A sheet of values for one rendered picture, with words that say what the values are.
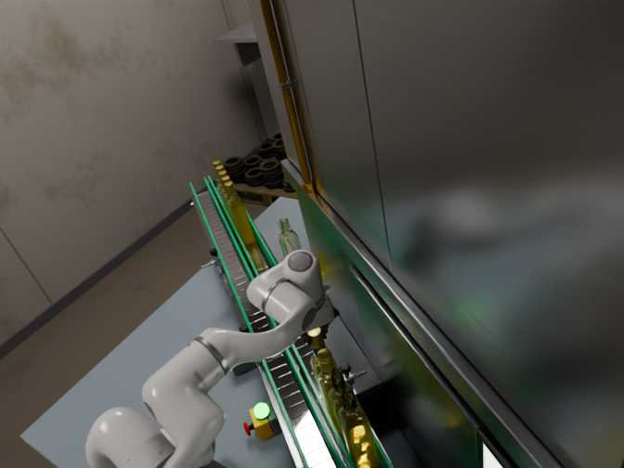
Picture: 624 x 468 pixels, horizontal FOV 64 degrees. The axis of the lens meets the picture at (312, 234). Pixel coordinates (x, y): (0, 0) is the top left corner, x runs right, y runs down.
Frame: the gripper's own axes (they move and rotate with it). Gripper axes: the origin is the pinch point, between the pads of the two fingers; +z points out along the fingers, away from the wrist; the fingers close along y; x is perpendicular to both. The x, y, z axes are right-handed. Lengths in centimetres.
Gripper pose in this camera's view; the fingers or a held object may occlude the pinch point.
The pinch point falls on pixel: (314, 333)
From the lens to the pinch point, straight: 121.4
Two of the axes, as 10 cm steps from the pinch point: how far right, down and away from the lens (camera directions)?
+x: 3.7, 6.8, -6.3
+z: 1.0, 6.5, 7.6
